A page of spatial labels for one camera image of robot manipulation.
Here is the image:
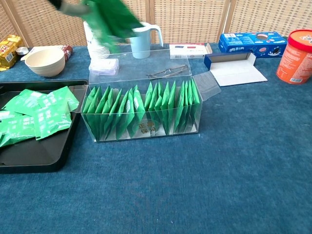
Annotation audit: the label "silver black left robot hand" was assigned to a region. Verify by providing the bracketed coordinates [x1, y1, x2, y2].
[48, 0, 91, 17]

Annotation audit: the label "transparent plastic box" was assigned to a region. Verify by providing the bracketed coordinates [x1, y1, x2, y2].
[69, 49, 222, 144]

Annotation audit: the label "white box red blue print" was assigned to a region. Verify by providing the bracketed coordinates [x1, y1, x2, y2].
[169, 42, 214, 60]

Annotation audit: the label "open blue white carton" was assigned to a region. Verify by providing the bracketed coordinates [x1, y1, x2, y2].
[203, 51, 269, 87]

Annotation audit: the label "blue cookie box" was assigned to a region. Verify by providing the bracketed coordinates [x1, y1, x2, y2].
[218, 31, 289, 59]

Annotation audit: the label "orange round tub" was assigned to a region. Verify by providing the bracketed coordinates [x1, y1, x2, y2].
[275, 29, 312, 85]

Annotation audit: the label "stack of white paper cups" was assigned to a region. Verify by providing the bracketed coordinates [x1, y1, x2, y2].
[83, 20, 111, 60]

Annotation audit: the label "beige bowl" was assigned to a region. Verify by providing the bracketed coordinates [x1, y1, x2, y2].
[24, 47, 66, 78]

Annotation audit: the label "small silver round tin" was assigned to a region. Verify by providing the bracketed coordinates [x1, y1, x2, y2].
[15, 46, 30, 56]

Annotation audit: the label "small clear plastic case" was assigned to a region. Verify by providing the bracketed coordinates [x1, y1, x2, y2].
[88, 58, 120, 77]

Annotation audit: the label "gold foil snack pack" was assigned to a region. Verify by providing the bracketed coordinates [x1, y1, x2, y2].
[0, 34, 24, 72]

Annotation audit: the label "light blue pitcher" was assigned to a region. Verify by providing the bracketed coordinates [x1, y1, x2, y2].
[128, 21, 164, 59]

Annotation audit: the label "black framed eyeglasses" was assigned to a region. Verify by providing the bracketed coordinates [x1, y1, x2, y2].
[145, 64, 189, 81]

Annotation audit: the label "woven rattan folding screen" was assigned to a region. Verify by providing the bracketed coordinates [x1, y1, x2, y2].
[0, 0, 312, 49]

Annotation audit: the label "black plastic tray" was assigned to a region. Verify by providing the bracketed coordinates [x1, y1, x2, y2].
[0, 78, 90, 175]

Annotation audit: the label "blue felt table cloth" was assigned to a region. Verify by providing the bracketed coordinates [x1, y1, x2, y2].
[0, 43, 312, 234]

